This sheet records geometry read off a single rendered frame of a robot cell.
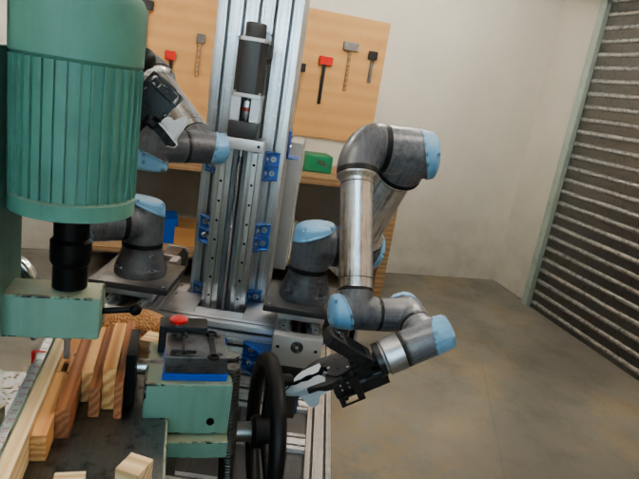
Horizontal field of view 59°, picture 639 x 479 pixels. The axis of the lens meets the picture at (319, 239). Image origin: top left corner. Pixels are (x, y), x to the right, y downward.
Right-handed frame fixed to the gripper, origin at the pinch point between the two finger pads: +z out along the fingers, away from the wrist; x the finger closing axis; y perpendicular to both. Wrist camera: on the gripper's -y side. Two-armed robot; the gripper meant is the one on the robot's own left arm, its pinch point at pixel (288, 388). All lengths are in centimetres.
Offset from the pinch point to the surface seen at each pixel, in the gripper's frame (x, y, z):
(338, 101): 328, 23, -80
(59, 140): -15, -63, 11
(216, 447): -22.0, -11.6, 11.3
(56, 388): -18.2, -30.1, 28.8
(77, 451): -28.0, -25.0, 26.0
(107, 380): -17.3, -27.5, 22.1
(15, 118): -12, -67, 16
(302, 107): 326, 17, -54
